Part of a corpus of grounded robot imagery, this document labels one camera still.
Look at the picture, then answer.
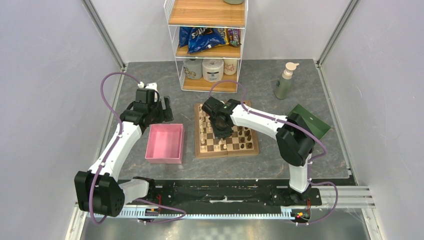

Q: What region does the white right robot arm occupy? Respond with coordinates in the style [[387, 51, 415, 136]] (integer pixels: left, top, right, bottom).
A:
[[201, 96, 318, 205]]

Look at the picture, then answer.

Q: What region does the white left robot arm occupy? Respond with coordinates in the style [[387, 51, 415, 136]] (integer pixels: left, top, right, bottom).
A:
[[74, 82, 173, 217]]

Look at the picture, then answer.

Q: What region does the wooden chess board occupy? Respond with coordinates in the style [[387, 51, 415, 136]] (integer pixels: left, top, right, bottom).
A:
[[194, 103, 260, 158]]

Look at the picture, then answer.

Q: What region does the pink plastic bin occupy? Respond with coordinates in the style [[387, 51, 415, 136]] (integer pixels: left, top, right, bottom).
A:
[[145, 123, 185, 164]]

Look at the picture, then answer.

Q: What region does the white toilet paper roll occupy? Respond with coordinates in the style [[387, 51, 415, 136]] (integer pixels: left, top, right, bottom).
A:
[[202, 58, 224, 83]]

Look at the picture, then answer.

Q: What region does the pink printed cup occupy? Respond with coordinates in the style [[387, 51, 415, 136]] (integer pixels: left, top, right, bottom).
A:
[[223, 58, 239, 76]]

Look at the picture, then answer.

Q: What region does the white patterned mug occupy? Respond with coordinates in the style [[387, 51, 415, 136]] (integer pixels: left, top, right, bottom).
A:
[[183, 58, 203, 80]]

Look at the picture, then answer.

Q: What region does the green soap pump bottle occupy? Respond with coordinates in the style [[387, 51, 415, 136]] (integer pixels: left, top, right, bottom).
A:
[[274, 62, 300, 100]]

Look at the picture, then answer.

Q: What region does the blue chips bag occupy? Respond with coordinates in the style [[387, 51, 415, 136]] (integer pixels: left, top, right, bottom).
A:
[[178, 26, 227, 54]]

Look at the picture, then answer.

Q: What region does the dark candy bag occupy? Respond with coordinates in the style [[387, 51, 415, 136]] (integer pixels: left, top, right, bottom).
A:
[[226, 28, 241, 48]]

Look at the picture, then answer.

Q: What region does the green plastic bin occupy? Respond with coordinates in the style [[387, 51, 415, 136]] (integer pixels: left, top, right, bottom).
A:
[[289, 104, 331, 140]]

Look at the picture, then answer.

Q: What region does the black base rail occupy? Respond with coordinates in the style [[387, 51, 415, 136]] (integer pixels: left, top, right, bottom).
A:
[[145, 179, 330, 215]]

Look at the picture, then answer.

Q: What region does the white wire wooden shelf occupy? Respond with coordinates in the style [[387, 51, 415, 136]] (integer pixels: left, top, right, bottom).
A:
[[163, 0, 249, 93]]

